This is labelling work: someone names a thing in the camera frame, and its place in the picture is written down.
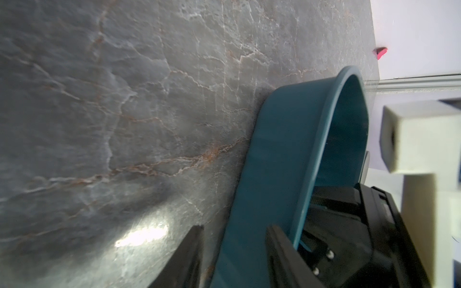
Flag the pink object at wall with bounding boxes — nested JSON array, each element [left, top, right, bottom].
[[373, 47, 388, 60]]

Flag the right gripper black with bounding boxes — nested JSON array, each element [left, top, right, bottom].
[[298, 184, 431, 288]]

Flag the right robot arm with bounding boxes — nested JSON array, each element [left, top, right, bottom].
[[298, 175, 461, 288]]

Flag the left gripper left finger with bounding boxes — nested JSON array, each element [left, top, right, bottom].
[[149, 226, 204, 288]]

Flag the teal plastic storage box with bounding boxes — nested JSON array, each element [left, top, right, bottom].
[[211, 66, 369, 288]]

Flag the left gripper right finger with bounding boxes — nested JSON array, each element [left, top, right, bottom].
[[265, 225, 324, 288]]

